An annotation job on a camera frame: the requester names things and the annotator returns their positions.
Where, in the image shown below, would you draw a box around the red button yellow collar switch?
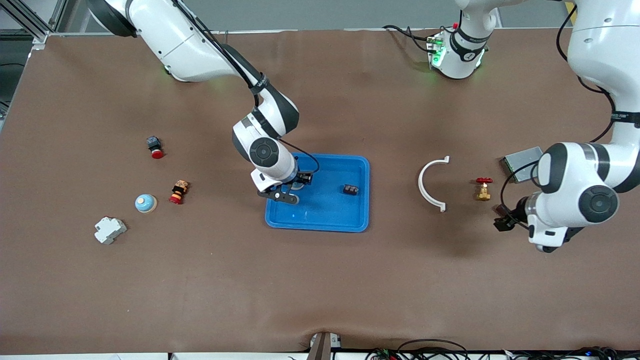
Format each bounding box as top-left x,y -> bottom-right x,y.
169,180 -> 190,205

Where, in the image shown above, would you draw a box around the grey metal box module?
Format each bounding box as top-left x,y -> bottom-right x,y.
499,146 -> 544,184

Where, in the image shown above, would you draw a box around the white curved pipe clamp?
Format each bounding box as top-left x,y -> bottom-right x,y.
418,155 -> 450,213

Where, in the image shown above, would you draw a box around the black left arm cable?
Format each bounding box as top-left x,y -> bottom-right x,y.
500,5 -> 618,226

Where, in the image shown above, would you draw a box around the brass valve red handle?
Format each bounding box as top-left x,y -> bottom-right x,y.
475,177 -> 494,202

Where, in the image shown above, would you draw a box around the grey metal bracket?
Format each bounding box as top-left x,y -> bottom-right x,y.
307,332 -> 343,360

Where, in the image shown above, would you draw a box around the black cable bundle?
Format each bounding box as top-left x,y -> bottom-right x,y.
365,339 -> 640,360

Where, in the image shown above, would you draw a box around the blue plastic tray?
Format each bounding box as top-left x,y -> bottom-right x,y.
264,152 -> 371,233

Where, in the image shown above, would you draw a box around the brown table mat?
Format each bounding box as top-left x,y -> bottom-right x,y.
0,27 -> 640,356

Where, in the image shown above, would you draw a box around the white circuit breaker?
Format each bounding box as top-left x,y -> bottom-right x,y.
94,216 -> 128,245

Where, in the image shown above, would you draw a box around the aluminium frame profile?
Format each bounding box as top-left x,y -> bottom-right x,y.
0,0 -> 68,48

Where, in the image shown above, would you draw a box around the black left base cables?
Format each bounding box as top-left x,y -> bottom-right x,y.
382,24 -> 437,53

